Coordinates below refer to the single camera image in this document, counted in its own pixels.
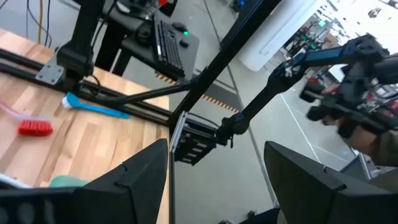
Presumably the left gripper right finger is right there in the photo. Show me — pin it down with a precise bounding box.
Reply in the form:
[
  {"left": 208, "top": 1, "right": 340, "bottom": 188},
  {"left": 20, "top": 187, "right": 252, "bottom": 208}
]
[{"left": 263, "top": 140, "right": 398, "bottom": 224}]

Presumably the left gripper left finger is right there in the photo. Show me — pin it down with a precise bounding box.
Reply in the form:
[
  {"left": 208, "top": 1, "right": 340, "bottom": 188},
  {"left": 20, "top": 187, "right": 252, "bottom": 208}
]
[{"left": 0, "top": 138, "right": 169, "bottom": 224}]

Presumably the translucent teal plastic bin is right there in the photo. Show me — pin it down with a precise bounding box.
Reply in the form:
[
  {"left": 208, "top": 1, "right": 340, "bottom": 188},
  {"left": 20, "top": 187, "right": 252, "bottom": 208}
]
[{"left": 49, "top": 174, "right": 91, "bottom": 189}]

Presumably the sky blue dish brush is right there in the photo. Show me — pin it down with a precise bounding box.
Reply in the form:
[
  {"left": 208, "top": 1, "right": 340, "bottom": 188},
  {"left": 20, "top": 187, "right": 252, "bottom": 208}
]
[{"left": 61, "top": 91, "right": 131, "bottom": 120}]

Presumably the black power strip box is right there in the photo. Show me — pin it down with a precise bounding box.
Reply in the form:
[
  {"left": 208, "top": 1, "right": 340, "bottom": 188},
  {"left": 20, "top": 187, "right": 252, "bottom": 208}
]
[{"left": 173, "top": 111, "right": 219, "bottom": 166}]

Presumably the person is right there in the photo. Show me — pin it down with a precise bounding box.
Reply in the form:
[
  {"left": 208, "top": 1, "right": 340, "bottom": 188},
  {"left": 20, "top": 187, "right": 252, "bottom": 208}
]
[{"left": 337, "top": 118, "right": 398, "bottom": 168}]

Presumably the black computer keyboard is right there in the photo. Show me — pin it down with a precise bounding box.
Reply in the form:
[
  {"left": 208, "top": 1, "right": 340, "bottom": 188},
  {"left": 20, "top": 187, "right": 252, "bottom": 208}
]
[{"left": 153, "top": 14, "right": 187, "bottom": 79}]

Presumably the black computer mouse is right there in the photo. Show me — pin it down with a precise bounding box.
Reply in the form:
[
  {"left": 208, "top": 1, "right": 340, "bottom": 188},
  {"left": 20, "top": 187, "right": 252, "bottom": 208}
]
[{"left": 172, "top": 21, "right": 189, "bottom": 34}]

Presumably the black table rail frame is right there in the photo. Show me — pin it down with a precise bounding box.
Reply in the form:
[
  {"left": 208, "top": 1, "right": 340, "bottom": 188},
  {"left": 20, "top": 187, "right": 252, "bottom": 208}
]
[{"left": 0, "top": 48, "right": 172, "bottom": 127}]

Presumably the black overhead rig frame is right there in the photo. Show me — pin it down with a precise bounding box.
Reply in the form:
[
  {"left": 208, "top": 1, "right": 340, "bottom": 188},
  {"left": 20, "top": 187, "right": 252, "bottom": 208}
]
[{"left": 93, "top": 0, "right": 282, "bottom": 127}]

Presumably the yellow cable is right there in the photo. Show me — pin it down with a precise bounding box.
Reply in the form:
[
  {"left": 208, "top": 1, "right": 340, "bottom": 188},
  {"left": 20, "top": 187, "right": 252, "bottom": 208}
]
[{"left": 37, "top": 0, "right": 44, "bottom": 45}]

